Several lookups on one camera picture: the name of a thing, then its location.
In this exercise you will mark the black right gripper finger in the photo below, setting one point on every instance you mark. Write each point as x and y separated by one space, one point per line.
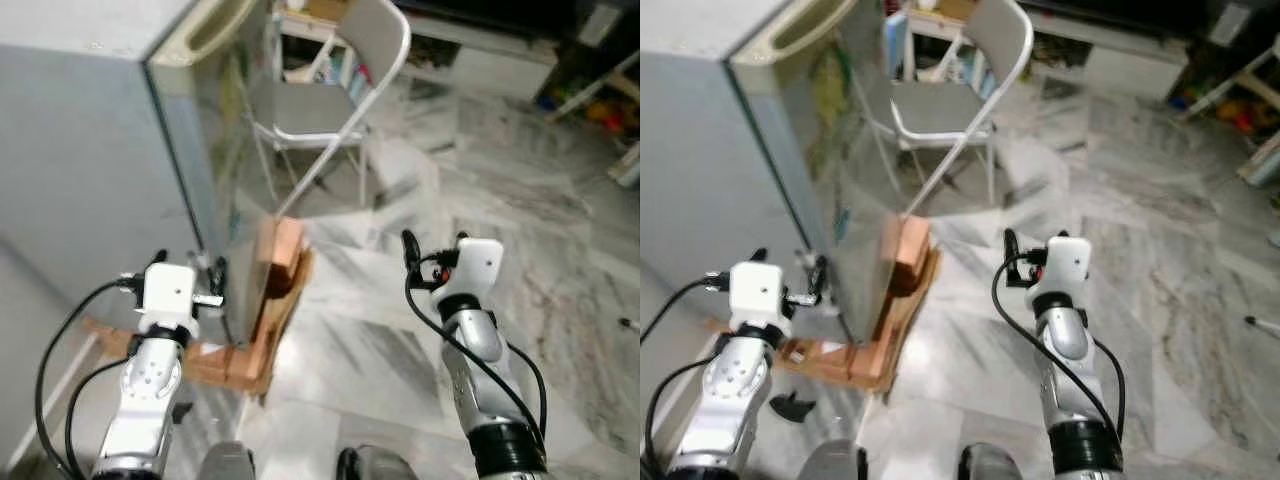
1010 255
410 255

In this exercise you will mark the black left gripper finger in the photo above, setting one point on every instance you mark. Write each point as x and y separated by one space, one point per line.
220 278
819 278

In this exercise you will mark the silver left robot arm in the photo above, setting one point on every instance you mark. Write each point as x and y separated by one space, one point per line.
145 400
715 400

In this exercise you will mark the brown fridge base board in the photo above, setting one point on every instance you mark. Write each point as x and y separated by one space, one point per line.
250 365
870 365

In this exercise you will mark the grey fridge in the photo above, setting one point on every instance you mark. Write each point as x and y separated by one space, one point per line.
710 150
90 150

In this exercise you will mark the orange brick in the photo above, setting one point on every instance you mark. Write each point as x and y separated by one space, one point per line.
908 255
240 368
865 368
282 255

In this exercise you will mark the grey folding chair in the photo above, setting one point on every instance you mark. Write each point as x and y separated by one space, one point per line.
305 110
940 108

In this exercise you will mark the silver left robot leg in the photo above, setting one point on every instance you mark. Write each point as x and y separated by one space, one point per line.
826 462
228 462

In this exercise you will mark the silver robot leg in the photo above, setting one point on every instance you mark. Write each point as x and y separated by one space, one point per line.
988 465
228 462
385 465
826 462

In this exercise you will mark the thin grey stick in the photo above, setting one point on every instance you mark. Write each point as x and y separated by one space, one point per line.
630 324
1262 324

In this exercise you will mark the colourful books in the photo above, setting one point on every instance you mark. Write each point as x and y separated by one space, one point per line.
342 68
895 45

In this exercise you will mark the silver right robot leg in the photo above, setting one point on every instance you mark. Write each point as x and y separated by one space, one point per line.
988 465
385 465

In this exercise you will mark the white desk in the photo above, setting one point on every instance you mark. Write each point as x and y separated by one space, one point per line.
1130 65
490 65

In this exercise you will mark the white plastic object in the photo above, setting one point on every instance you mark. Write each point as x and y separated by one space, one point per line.
628 165
1262 160

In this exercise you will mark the colourful toy pile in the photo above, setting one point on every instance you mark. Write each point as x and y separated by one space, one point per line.
605 110
1235 110

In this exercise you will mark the grey box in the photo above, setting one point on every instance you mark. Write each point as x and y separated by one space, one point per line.
600 22
1230 22

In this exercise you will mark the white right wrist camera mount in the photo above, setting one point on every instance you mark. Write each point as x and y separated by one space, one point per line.
480 265
1070 262

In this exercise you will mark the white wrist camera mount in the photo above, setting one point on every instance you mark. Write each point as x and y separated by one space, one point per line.
757 295
168 295
1070 262
480 265

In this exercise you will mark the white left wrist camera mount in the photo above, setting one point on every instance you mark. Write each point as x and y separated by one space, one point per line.
168 295
757 295

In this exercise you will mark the white slanted frame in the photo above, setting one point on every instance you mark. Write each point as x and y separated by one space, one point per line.
1230 80
595 80

